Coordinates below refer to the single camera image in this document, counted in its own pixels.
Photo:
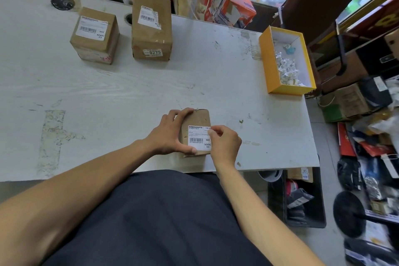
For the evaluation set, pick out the black round stool base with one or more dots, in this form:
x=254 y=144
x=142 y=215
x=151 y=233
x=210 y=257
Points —
x=347 y=216

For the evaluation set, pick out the pile of torn label scraps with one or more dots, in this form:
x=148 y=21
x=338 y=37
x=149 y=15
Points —
x=288 y=67

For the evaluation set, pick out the white bucket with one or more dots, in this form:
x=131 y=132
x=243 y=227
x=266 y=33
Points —
x=270 y=175

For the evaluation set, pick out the small white label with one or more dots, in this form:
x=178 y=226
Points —
x=152 y=52

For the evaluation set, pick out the tall cardboard box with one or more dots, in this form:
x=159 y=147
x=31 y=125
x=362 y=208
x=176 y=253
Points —
x=149 y=39

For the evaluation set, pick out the labelled brown cardboard box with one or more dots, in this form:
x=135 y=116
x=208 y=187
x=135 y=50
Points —
x=296 y=173

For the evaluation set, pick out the small cube brown parcel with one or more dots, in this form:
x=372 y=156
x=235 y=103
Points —
x=82 y=46

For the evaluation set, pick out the person's right forearm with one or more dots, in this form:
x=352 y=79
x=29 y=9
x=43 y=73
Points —
x=255 y=212

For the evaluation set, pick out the person's left forearm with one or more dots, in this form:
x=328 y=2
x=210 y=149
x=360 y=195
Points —
x=78 y=191

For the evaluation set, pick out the dark navy shirt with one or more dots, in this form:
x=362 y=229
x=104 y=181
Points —
x=162 y=222

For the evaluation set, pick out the person's left hand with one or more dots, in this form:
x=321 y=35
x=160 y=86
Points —
x=165 y=138

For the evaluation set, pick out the person's right hand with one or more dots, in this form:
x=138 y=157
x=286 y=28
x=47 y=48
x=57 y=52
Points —
x=226 y=145

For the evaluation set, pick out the yellow tray with label scraps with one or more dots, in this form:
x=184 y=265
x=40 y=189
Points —
x=271 y=69

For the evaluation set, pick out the black round grommet cover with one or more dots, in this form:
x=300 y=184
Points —
x=62 y=2

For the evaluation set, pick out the beige plastic packet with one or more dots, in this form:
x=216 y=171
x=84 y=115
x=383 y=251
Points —
x=184 y=2

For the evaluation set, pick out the red folder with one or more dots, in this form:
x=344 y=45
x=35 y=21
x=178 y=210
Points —
x=344 y=141

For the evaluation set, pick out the black plastic crate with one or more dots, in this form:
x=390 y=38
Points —
x=318 y=209

